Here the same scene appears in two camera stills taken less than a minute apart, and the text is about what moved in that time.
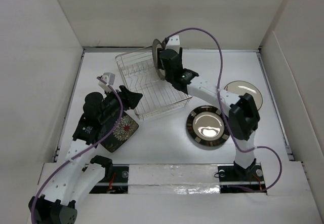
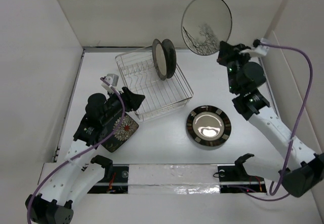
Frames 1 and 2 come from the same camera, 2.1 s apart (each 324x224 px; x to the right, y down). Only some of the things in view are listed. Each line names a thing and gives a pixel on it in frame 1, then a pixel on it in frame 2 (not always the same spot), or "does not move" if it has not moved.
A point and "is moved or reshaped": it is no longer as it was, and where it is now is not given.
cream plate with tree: (240, 87) is moved or reshaped
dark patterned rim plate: (206, 126) does not move
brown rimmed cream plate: (160, 73) does not move
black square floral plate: (126, 127) does not move
